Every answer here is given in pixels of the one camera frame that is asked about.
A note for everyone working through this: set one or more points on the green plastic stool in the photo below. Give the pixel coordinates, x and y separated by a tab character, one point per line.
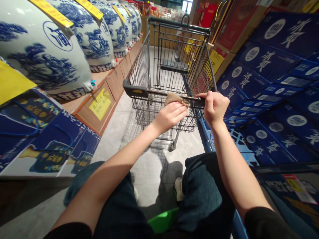
163	220

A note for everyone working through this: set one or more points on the yellow paper shelf label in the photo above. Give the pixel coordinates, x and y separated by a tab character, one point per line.
100	103

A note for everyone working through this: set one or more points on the store shelf with packaged goods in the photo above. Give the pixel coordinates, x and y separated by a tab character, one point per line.
159	10

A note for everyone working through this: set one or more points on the yellow paper sheet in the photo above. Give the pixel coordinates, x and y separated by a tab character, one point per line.
13	83

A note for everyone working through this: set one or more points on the blue plastic pallet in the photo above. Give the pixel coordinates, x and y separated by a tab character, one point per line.
236	139

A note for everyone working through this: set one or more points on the row of blue gift boxes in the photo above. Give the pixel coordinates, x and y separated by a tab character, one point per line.
44	139

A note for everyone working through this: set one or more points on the person's left hand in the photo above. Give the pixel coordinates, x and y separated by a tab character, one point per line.
169	117

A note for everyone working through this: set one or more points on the white jar tap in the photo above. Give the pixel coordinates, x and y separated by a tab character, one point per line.
89	86

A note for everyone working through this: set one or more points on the person's left fingers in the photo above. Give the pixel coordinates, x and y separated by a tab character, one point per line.
180	110

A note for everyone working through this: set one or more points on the yellow price sign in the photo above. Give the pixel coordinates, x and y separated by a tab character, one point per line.
217	59

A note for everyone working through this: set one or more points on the stack of blue cartons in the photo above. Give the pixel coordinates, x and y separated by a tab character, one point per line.
279	94

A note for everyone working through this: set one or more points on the yellow jar tag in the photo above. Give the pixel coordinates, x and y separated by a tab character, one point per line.
91	8
119	13
53	12

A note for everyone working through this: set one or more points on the person's legs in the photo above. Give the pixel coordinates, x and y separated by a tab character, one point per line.
202	189

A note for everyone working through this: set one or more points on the brown cleaning cloth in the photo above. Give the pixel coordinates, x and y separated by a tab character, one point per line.
175	98

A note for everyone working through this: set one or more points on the person's right hand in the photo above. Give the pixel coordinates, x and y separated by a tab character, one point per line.
216	108

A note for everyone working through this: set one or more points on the dark printed carton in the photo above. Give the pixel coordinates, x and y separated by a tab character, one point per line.
291	196

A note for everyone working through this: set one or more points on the wooden display shelf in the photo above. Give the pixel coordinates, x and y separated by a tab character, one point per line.
114	84

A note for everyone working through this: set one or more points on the stack of red cartons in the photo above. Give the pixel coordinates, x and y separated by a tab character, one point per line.
236	22

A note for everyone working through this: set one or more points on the blue white ceramic jar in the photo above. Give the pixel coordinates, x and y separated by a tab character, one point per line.
118	34
133	25
42	52
139	22
96	42

